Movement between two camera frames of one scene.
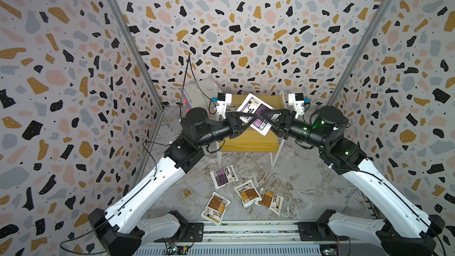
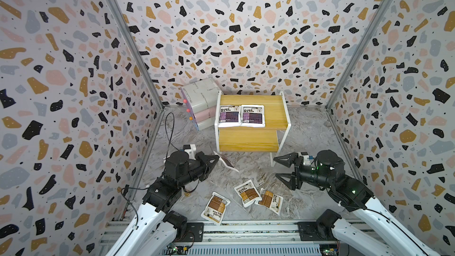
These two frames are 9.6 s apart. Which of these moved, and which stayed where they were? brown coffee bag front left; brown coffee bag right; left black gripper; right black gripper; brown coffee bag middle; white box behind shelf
Moved: left black gripper; right black gripper
Stayed: brown coffee bag front left; brown coffee bag middle; brown coffee bag right; white box behind shelf
